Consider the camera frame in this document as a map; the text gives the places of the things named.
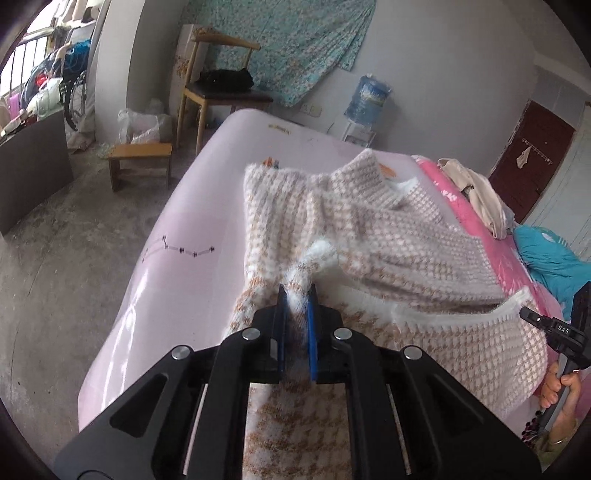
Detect person's right hand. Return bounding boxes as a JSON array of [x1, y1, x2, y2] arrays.
[[540, 364, 583, 439]]

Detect dark red door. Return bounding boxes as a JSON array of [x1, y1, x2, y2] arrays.
[[488, 100, 578, 224]]

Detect blue water bottle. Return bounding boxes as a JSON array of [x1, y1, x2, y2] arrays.
[[344, 74, 393, 126]]

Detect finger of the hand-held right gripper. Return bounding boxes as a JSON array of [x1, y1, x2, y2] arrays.
[[519, 307, 552, 328]]

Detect black bag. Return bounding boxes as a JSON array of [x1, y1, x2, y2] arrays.
[[199, 68, 254, 90]]

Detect wooden chair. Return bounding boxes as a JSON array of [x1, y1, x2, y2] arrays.
[[177, 37, 274, 158]]

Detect teal floral hanging cloth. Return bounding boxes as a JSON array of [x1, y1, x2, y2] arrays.
[[187, 0, 377, 108]]

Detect bicycle with clutter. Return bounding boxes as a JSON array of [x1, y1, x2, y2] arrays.
[[60, 41, 93, 132]]

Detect white patterned panel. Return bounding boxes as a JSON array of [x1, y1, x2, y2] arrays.
[[168, 24, 208, 109]]

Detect dark grey board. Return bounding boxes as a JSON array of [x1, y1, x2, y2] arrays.
[[0, 110, 75, 236]]

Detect teal pillow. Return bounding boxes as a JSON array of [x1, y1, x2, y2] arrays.
[[512, 224, 591, 321]]

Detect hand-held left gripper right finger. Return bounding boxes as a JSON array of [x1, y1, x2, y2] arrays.
[[307, 282, 541, 480]]

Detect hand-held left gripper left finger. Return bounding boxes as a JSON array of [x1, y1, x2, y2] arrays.
[[54, 284, 289, 480]]

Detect wall hook rack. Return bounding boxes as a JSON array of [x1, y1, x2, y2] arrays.
[[522, 137, 554, 163]]

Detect beige houndstooth knit sweater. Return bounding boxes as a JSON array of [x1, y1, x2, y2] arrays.
[[222, 148, 550, 480]]

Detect pink floral blanket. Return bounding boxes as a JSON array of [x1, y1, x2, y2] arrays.
[[411, 154, 571, 324]]

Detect metal railing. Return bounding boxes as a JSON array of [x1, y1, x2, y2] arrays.
[[0, 37, 52, 100]]

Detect beige clothes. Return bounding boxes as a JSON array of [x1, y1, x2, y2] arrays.
[[436, 158, 515, 241]]

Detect small wooden stool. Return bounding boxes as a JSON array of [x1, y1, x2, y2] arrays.
[[108, 142, 174, 192]]

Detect white plastic bag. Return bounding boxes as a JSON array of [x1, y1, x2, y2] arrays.
[[117, 108, 174, 145]]

